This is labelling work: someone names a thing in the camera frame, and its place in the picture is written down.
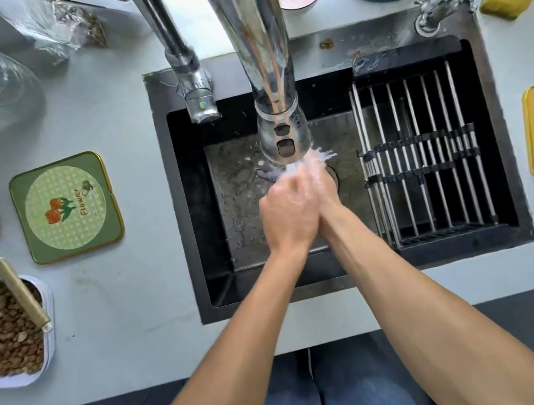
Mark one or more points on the person's right hand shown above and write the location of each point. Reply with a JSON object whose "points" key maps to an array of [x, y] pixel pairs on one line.
{"points": [[326, 190]]}

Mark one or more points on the person's left hand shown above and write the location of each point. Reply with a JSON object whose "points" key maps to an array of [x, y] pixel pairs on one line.
{"points": [[289, 216]]}

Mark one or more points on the person's left fingers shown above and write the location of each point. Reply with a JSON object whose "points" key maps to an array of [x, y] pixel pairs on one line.
{"points": [[295, 188]]}

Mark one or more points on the person's right fingers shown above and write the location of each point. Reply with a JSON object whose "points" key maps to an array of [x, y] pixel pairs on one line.
{"points": [[317, 167]]}

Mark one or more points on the person's left forearm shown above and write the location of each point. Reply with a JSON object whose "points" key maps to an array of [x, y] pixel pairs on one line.
{"points": [[230, 355]]}

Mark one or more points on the person's right forearm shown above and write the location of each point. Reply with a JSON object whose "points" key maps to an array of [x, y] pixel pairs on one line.
{"points": [[440, 324]]}

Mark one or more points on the black kitchen sink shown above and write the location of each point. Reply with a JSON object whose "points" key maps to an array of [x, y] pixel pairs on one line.
{"points": [[341, 163]]}

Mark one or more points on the metal dish drying rack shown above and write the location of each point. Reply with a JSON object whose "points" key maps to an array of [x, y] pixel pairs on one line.
{"points": [[420, 157]]}

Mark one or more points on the large chrome faucet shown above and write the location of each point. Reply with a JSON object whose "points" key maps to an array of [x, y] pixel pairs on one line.
{"points": [[260, 50]]}

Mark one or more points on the slim chrome faucet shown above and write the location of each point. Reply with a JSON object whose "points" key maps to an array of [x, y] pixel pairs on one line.
{"points": [[175, 43]]}

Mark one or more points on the person's blue jeans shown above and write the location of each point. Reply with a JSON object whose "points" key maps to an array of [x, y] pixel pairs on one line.
{"points": [[335, 390]]}

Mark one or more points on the green flower coaster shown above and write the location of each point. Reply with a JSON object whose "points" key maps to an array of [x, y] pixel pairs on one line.
{"points": [[66, 207]]}

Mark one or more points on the clear bag of seeds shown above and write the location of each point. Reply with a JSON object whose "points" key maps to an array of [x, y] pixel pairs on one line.
{"points": [[65, 24]]}

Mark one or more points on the white tray of brown pellets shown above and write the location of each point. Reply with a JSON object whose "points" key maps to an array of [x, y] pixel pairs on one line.
{"points": [[1, 334]]}

